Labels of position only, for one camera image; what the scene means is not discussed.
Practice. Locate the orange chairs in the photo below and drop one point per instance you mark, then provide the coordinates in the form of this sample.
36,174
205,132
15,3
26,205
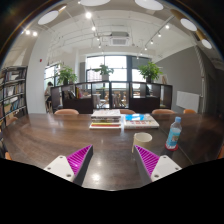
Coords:
66,112

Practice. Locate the blue-covered magazine stack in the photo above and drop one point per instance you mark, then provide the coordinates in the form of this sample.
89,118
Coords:
141,121

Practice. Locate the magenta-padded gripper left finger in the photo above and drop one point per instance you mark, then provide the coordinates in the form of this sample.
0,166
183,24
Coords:
63,166

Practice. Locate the cream ceramic mug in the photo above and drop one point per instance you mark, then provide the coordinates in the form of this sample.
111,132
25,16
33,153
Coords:
142,140

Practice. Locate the person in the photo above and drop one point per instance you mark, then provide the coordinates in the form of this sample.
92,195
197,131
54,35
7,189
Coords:
49,95
147,90

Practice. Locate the clear blue-capped water bottle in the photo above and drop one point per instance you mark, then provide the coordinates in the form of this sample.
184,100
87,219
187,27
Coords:
173,135

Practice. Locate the potted green plant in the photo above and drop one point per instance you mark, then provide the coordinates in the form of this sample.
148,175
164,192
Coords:
150,70
104,70
66,75

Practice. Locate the tall dark bookshelf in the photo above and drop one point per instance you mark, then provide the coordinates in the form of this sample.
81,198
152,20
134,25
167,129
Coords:
13,95

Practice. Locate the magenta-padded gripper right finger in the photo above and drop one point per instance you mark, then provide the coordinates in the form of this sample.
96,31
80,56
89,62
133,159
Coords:
163,166

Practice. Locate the ceiling air conditioner unit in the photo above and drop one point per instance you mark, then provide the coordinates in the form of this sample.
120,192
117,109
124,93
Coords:
119,40

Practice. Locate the low dark shelf unit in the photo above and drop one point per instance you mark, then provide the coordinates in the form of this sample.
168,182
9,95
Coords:
78,105

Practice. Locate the round ceiling lights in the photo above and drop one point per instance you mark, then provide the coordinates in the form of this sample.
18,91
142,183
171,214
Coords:
48,17

